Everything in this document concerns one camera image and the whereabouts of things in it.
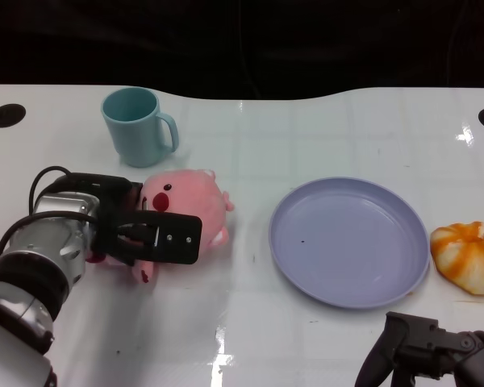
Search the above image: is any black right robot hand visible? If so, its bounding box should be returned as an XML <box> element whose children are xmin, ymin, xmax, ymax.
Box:
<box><xmin>354</xmin><ymin>310</ymin><xmax>484</xmax><ymax>387</ymax></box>

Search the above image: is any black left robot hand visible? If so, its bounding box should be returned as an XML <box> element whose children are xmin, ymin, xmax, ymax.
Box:
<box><xmin>50</xmin><ymin>172</ymin><xmax>203</xmax><ymax>268</ymax></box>

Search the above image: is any pink plush beaver doll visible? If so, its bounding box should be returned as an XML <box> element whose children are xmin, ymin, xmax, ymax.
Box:
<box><xmin>86</xmin><ymin>168</ymin><xmax>236</xmax><ymax>284</ymax></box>

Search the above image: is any lavender plastic plate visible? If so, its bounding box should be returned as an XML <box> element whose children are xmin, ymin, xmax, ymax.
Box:
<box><xmin>268</xmin><ymin>176</ymin><xmax>432</xmax><ymax>310</ymax></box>

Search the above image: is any orange white pumpkin bread toy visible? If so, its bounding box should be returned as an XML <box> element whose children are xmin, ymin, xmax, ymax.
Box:
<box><xmin>429</xmin><ymin>221</ymin><xmax>484</xmax><ymax>298</ymax></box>

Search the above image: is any teal plastic mug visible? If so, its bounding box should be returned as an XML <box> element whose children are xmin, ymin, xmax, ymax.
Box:
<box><xmin>101</xmin><ymin>86</ymin><xmax>180</xmax><ymax>169</ymax></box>

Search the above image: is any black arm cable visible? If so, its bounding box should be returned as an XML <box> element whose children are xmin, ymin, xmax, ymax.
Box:
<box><xmin>0</xmin><ymin>165</ymin><xmax>100</xmax><ymax>269</ymax></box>

